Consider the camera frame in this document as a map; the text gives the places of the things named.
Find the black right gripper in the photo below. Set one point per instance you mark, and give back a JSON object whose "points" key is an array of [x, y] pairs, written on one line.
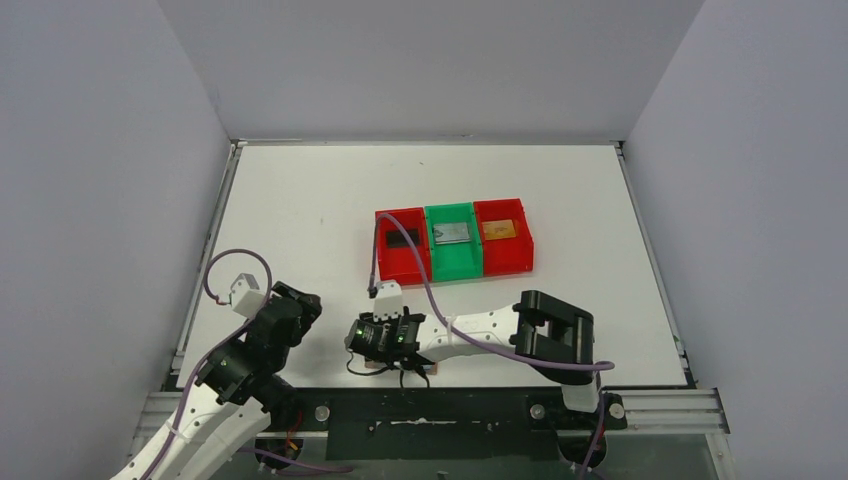
{"points": [[405, 311]]}

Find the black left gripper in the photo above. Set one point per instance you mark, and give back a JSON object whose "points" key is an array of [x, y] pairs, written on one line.
{"points": [[299, 307]]}

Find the brown leather card holder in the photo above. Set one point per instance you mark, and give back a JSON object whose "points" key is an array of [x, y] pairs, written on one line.
{"points": [[372, 366]]}

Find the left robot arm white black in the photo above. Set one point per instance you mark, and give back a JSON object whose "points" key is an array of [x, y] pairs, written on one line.
{"points": [[237, 392]]}

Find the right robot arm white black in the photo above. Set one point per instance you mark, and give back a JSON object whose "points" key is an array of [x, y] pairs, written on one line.
{"points": [[552, 336]]}

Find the black card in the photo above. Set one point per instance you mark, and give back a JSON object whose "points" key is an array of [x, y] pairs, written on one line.
{"points": [[397, 239]]}

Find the silver grey card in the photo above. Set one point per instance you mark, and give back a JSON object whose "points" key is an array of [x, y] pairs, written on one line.
{"points": [[451, 233]]}

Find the orange gold card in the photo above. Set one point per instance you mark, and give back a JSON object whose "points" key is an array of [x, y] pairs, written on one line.
{"points": [[498, 230]]}

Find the left red bin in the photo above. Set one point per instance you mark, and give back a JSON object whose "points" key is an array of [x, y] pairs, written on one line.
{"points": [[399, 264]]}

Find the red bin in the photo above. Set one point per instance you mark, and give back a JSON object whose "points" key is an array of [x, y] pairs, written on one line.
{"points": [[509, 256], [399, 264]]}

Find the green middle bin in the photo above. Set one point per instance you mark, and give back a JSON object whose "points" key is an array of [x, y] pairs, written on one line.
{"points": [[459, 261]]}

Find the right red bin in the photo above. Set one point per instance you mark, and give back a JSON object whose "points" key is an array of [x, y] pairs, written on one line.
{"points": [[509, 256]]}

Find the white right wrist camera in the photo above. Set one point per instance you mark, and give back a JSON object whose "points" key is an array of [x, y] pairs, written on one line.
{"points": [[388, 303]]}

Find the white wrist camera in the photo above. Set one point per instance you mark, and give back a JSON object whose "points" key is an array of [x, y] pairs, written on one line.
{"points": [[245, 296], [388, 303]]}

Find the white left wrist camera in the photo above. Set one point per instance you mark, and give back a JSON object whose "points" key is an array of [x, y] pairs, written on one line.
{"points": [[245, 296]]}

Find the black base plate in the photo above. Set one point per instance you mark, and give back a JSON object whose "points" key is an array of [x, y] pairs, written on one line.
{"points": [[396, 423]]}

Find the aluminium frame rail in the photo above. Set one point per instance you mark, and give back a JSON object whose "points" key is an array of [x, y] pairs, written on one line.
{"points": [[689, 411]]}

